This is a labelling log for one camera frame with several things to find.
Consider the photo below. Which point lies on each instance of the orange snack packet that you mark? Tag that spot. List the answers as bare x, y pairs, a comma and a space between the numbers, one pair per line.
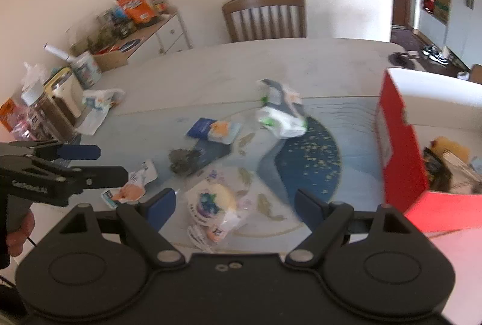
9, 116

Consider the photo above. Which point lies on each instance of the white cylindrical roll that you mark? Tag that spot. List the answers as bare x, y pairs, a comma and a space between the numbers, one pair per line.
58, 52

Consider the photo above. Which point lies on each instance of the white orange sausage packet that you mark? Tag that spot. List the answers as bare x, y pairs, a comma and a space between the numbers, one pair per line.
131, 189

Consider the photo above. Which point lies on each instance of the white patterned mug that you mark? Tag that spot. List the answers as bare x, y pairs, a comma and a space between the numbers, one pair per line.
88, 69

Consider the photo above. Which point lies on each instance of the black snack packet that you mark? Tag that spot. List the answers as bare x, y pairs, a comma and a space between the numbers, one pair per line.
433, 167

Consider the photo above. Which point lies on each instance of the dark white sneakers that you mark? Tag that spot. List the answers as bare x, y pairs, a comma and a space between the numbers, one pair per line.
435, 54

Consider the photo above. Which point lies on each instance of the dark grey crumpled wrapper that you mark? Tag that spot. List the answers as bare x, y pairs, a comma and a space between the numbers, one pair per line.
184, 161

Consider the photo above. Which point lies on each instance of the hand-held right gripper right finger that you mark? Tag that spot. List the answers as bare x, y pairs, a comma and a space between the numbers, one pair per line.
305, 205

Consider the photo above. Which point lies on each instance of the red white can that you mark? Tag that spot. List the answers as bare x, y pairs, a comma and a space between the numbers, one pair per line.
160, 4

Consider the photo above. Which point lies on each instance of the white blue tissue pack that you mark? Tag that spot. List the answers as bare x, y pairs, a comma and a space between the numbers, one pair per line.
101, 99

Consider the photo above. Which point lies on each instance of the person's left hand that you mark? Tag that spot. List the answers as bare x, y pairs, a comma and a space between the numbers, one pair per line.
20, 238

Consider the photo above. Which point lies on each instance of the clear plastic bag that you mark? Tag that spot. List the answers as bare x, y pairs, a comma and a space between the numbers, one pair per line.
90, 40

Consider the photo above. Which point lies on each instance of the white wood wall cabinet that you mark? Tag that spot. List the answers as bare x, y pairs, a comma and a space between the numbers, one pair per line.
463, 16

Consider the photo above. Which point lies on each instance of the glass jar with dark contents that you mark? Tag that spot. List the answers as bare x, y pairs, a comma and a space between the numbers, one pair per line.
52, 118

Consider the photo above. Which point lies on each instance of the wooden tray box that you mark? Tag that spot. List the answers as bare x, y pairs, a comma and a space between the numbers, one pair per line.
111, 59

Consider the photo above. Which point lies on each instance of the orange snack bag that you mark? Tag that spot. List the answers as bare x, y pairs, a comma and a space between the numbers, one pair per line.
135, 5

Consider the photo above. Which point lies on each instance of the silver foil snack packet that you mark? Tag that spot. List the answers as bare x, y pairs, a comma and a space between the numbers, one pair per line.
461, 165

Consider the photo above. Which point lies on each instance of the white green grey plastic bag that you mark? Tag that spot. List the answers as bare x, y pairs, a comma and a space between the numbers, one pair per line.
282, 118

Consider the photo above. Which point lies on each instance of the white side cabinet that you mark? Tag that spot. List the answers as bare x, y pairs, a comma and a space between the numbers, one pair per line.
165, 35

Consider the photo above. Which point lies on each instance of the blueberry bread packet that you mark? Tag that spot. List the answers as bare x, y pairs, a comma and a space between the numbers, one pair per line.
214, 202

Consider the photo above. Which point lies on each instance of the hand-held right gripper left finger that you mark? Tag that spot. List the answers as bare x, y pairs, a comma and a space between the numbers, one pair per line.
164, 206

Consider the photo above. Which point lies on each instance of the green printed cardboard box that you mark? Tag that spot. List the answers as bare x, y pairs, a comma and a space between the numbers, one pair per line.
441, 3

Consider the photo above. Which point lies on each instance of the beige lidded container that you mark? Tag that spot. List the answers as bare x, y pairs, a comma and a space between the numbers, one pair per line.
69, 87

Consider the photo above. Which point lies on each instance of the yellow bread packet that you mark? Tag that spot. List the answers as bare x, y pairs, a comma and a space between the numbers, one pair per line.
450, 146

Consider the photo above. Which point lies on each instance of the blue round mat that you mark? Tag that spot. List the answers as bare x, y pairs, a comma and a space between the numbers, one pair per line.
126, 43

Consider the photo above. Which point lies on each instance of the tissue packet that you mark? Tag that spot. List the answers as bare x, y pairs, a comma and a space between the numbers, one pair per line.
92, 121

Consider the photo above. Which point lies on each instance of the white marble desktop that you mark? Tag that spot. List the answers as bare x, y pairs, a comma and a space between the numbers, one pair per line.
226, 76

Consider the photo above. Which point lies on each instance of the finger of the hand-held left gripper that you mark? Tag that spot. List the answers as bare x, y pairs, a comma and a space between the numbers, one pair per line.
79, 152
105, 175

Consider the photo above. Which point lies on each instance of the blue white orange packet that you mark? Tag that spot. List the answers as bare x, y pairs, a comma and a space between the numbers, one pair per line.
211, 131

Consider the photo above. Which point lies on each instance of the red toy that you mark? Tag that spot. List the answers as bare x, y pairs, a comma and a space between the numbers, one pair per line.
430, 4

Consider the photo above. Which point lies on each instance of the red cardboard box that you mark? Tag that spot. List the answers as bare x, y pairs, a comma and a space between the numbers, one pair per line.
403, 167

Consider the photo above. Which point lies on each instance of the white crumpled plastic bag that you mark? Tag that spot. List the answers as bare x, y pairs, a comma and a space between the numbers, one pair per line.
34, 84

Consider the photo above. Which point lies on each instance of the brown wooden chair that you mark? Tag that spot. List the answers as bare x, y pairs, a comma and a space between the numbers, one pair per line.
476, 74
263, 1

